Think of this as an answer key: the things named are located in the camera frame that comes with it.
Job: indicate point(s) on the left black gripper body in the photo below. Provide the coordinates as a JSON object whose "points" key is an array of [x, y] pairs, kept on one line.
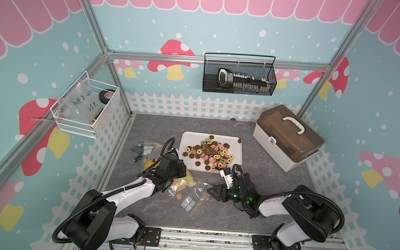
{"points": [[178, 172]]}

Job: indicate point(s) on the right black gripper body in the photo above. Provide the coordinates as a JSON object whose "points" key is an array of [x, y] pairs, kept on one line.
{"points": [[232, 195]]}

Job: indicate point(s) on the ziploc bag with yellow chick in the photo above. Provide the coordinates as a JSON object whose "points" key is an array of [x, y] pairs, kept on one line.
{"points": [[151, 153]]}

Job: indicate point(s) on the clear ziploc bag of cookies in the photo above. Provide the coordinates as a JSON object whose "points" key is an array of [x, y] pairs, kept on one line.
{"points": [[190, 193]]}

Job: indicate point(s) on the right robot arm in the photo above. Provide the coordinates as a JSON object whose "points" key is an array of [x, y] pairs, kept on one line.
{"points": [[313, 216]]}

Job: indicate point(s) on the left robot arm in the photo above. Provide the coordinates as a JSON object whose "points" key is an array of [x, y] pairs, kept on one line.
{"points": [[94, 220]]}

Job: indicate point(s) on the pile of round cookies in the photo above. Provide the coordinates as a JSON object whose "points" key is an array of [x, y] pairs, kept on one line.
{"points": [[210, 154]]}

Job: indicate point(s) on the white plastic tray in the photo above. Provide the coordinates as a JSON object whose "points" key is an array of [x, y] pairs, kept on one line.
{"points": [[211, 154]]}

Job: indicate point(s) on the white box with brown lid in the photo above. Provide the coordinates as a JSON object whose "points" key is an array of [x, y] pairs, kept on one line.
{"points": [[286, 138]]}

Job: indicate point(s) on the black tape roll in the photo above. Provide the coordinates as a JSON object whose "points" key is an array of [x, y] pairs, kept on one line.
{"points": [[106, 95]]}

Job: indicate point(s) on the socket wrench set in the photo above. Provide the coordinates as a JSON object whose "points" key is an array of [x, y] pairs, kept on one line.
{"points": [[245, 83]]}

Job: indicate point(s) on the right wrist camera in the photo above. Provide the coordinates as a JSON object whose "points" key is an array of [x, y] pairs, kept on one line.
{"points": [[227, 174]]}

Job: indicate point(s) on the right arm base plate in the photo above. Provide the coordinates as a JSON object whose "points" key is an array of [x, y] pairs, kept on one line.
{"points": [[264, 242]]}

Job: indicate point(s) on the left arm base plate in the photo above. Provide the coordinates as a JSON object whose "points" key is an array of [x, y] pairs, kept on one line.
{"points": [[147, 237]]}

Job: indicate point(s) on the clear wall bin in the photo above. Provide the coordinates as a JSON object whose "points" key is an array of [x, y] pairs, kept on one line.
{"points": [[79, 111]]}

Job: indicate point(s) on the black wire mesh basket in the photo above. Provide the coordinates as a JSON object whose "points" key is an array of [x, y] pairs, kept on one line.
{"points": [[258, 66]]}

